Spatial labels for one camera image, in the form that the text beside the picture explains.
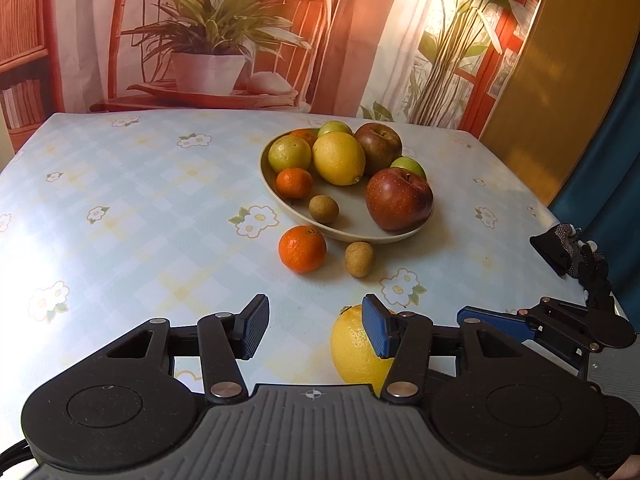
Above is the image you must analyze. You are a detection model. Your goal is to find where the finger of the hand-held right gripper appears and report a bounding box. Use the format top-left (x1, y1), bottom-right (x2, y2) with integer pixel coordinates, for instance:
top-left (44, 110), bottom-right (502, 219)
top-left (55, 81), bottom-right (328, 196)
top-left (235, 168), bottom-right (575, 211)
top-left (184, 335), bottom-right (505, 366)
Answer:
top-left (457, 298), bottom-right (591, 348)

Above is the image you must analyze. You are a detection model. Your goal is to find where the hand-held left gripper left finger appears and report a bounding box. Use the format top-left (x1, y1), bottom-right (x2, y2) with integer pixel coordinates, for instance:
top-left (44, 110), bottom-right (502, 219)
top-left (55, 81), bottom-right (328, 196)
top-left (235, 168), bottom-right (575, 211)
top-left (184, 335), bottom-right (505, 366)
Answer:
top-left (102, 294), bottom-right (271, 406)

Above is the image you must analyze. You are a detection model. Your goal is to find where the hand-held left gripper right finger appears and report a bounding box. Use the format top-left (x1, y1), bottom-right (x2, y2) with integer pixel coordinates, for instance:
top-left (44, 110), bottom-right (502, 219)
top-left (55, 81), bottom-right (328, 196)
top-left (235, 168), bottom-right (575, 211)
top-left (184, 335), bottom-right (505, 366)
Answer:
top-left (362, 294), bottom-right (531, 403)

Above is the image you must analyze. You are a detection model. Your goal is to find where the large yellow lemon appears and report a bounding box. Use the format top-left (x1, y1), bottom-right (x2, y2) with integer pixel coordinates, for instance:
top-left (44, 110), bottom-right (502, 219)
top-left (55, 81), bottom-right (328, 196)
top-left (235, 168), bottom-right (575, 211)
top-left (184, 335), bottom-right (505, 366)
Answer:
top-left (312, 131), bottom-right (367, 187)
top-left (330, 304), bottom-right (401, 386)

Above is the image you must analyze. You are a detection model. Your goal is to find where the beige round plate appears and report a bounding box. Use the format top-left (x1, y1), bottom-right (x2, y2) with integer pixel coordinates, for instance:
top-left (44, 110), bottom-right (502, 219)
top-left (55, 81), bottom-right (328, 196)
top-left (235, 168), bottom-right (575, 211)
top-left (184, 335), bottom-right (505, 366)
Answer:
top-left (258, 127), bottom-right (435, 245)

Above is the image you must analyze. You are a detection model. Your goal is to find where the bright red apple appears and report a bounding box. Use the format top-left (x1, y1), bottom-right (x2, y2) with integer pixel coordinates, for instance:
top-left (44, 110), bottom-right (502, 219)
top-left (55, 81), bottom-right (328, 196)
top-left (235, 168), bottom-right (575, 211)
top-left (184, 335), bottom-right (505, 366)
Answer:
top-left (365, 167), bottom-right (434, 232)

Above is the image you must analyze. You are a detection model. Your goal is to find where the yellow-green citrus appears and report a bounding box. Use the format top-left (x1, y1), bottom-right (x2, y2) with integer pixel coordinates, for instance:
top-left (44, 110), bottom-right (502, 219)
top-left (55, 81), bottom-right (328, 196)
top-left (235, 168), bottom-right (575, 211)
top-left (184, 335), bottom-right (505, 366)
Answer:
top-left (268, 135), bottom-right (314, 175)

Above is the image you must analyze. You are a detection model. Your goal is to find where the dark brownish red apple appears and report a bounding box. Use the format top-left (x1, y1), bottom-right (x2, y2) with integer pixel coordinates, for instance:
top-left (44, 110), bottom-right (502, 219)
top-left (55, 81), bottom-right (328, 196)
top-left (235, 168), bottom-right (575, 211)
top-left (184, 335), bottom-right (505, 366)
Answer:
top-left (354, 122), bottom-right (403, 176)

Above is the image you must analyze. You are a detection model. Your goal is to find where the dark knit cloth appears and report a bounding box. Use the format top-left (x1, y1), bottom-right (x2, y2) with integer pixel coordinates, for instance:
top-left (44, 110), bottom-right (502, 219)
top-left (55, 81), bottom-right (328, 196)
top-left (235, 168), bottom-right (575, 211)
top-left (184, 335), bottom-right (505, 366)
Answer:
top-left (590, 392), bottom-right (640, 480)

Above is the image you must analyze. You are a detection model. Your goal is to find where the blue curtain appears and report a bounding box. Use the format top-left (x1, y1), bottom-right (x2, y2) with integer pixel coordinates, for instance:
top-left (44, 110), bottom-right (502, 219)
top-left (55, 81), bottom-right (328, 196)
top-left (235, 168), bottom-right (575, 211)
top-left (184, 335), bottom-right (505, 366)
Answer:
top-left (547, 67), bottom-right (640, 321)

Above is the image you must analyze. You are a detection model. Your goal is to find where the floral checked tablecloth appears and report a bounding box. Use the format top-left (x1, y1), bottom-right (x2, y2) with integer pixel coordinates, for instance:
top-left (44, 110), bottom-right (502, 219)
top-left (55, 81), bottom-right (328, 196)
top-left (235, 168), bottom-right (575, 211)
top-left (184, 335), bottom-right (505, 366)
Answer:
top-left (0, 110), bottom-right (632, 401)

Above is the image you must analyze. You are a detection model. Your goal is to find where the yellow-brown board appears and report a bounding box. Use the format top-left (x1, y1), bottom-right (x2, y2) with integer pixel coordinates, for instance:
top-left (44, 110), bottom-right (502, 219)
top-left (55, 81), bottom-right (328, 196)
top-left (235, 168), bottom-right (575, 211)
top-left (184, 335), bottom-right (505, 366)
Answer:
top-left (479, 0), bottom-right (640, 206)

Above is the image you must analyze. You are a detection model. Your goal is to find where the printed room scene backdrop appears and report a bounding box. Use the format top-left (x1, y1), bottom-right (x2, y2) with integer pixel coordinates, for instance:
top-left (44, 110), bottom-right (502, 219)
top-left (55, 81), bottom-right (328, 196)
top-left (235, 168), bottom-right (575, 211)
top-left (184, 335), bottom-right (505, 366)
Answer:
top-left (0, 0), bottom-right (551, 141)

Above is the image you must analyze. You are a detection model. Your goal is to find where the black cable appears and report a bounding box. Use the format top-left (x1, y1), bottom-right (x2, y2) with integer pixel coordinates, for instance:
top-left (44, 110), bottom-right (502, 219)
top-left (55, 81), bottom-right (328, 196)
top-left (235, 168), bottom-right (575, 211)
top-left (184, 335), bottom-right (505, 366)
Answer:
top-left (0, 432), bottom-right (32, 463)

